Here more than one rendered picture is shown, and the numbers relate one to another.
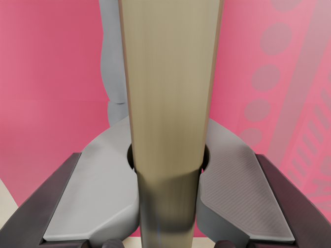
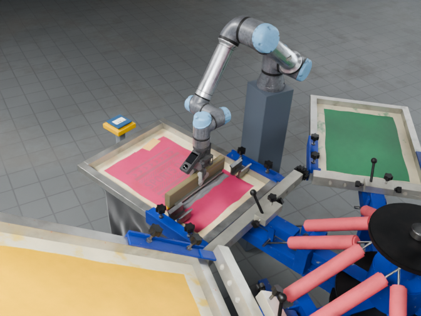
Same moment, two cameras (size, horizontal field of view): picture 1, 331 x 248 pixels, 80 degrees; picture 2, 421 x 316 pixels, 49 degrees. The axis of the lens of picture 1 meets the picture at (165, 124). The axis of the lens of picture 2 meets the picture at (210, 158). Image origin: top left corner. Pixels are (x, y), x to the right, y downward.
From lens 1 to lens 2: 2.03 m
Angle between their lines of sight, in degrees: 33
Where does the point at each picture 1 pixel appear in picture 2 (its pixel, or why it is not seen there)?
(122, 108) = (203, 192)
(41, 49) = (207, 203)
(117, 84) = (201, 194)
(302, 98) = (178, 179)
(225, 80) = not seen: hidden behind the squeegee
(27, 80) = (213, 202)
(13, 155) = (232, 198)
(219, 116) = not seen: hidden behind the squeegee
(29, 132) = (223, 199)
